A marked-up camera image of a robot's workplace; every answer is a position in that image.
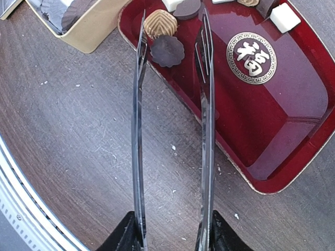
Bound metal tongs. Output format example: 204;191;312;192
131;9;215;250

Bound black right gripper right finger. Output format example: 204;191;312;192
196;210;252;250

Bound metal front rail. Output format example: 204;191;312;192
1;139;88;250

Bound beige tin box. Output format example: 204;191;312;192
27;1;127;54

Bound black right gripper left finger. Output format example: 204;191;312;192
96;211;141;251

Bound dark round chocolate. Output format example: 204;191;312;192
150;35;185;67

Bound white block chocolate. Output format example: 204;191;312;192
162;0;183;12

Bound red lacquer tray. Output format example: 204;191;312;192
117;0;335;196

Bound gold ridged chocolate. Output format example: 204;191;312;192
144;9;178;40

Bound bear print tin lid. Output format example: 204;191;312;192
0;0;22;20

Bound white square chocolate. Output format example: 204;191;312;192
270;3;301;33

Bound dark oval chocolate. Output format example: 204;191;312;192
173;0;201;20

